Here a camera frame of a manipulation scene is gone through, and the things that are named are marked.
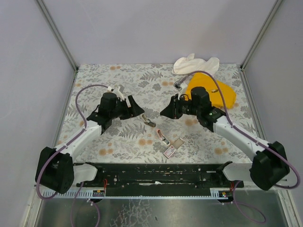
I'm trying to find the cardboard staple box tray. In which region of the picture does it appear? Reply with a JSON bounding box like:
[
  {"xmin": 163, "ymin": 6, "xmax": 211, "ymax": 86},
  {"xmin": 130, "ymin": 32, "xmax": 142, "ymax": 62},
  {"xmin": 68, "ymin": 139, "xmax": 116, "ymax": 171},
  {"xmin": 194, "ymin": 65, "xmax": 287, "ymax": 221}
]
[{"xmin": 172, "ymin": 138, "xmax": 185, "ymax": 149}]

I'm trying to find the red white staple box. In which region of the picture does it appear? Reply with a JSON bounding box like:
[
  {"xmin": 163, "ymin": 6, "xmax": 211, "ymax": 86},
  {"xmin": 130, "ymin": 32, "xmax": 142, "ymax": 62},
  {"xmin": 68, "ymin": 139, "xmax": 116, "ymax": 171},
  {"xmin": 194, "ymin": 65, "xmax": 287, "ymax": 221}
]
[{"xmin": 163, "ymin": 145, "xmax": 177, "ymax": 159}]

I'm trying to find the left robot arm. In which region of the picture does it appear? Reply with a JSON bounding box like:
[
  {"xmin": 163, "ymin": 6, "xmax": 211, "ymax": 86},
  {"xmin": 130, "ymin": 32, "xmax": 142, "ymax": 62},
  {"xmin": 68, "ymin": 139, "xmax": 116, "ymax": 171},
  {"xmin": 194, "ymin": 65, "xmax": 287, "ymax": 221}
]
[{"xmin": 35, "ymin": 92, "xmax": 144, "ymax": 194}]

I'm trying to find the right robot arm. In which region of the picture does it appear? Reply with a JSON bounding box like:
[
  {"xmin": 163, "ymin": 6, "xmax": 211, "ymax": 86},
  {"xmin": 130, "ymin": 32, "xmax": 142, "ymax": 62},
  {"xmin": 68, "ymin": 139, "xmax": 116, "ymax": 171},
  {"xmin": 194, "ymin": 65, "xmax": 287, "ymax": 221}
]
[{"xmin": 160, "ymin": 87, "xmax": 290, "ymax": 191}]

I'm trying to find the floral table mat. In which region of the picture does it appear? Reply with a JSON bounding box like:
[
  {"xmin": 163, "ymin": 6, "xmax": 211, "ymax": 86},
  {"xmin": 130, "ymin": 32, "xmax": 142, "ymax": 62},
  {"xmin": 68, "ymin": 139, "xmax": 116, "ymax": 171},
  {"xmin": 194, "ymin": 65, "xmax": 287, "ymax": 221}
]
[{"xmin": 57, "ymin": 64, "xmax": 250, "ymax": 164}]

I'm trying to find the yellow cloth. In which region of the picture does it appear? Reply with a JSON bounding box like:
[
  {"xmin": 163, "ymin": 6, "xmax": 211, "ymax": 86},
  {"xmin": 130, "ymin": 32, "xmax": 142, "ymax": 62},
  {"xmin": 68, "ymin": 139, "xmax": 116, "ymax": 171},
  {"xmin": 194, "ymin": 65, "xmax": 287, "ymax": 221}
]
[{"xmin": 183, "ymin": 72, "xmax": 237, "ymax": 111}]

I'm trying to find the white cloth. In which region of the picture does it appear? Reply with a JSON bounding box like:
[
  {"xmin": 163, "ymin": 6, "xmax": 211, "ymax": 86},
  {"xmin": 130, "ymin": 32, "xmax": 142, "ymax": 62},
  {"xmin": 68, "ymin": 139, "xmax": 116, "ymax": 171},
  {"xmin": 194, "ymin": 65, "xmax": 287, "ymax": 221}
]
[{"xmin": 171, "ymin": 53, "xmax": 220, "ymax": 75}]

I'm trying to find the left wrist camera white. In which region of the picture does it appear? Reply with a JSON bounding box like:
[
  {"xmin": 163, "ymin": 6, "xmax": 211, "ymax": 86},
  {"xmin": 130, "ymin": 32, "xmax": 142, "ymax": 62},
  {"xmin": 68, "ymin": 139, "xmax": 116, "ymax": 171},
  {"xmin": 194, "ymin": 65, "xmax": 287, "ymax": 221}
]
[{"xmin": 107, "ymin": 85, "xmax": 128, "ymax": 107}]

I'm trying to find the left aluminium frame post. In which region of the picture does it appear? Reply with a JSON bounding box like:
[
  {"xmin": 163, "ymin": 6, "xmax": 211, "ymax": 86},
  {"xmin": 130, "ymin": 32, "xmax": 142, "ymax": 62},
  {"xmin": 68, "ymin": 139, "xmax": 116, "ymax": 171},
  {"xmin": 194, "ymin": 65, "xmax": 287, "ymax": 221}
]
[{"xmin": 35, "ymin": 0, "xmax": 79, "ymax": 71}]

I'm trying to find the aluminium frame post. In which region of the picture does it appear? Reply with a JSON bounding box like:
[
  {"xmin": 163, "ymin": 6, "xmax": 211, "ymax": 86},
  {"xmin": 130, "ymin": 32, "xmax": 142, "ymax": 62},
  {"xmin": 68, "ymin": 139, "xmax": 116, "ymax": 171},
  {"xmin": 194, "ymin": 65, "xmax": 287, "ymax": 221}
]
[
  {"xmin": 35, "ymin": 0, "xmax": 79, "ymax": 71},
  {"xmin": 241, "ymin": 0, "xmax": 285, "ymax": 70}
]

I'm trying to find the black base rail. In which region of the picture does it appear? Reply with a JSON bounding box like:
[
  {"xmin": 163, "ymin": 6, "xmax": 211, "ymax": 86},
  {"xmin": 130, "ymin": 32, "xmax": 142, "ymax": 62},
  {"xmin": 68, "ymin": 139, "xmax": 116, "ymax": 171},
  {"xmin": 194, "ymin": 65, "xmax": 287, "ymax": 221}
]
[{"xmin": 84, "ymin": 163, "xmax": 244, "ymax": 190}]

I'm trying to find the right aluminium frame post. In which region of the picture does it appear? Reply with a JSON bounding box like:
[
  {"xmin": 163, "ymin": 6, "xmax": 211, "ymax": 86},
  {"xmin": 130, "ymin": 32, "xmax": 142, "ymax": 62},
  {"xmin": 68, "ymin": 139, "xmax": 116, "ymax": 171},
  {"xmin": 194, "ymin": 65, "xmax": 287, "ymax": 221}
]
[{"xmin": 241, "ymin": 0, "xmax": 285, "ymax": 70}]

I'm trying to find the left floor purple cable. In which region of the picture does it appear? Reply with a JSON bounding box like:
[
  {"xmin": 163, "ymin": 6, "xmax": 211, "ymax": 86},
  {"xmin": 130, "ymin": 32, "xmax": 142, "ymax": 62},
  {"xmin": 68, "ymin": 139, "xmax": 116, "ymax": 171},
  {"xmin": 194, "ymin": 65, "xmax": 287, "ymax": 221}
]
[{"xmin": 71, "ymin": 182, "xmax": 101, "ymax": 227}]

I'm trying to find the floor purple cable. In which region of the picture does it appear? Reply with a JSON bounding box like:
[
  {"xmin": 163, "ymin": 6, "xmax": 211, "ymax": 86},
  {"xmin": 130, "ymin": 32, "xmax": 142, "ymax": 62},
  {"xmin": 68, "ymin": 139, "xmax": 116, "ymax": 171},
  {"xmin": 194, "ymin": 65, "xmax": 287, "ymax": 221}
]
[
  {"xmin": 71, "ymin": 182, "xmax": 101, "ymax": 227},
  {"xmin": 231, "ymin": 181, "xmax": 267, "ymax": 224}
]

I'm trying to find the white slotted cable duct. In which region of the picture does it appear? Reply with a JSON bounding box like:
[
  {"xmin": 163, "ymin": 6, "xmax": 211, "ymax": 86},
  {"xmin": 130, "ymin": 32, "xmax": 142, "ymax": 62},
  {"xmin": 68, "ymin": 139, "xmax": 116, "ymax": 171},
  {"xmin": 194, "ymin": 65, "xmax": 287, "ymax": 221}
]
[{"xmin": 41, "ymin": 184, "xmax": 233, "ymax": 200}]

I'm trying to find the right floor purple cable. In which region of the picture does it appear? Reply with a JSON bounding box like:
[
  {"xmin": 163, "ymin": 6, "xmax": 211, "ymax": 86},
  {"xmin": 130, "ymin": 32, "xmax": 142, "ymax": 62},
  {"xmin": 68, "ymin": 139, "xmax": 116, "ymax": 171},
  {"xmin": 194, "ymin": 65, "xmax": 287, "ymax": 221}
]
[{"xmin": 231, "ymin": 181, "xmax": 267, "ymax": 224}]

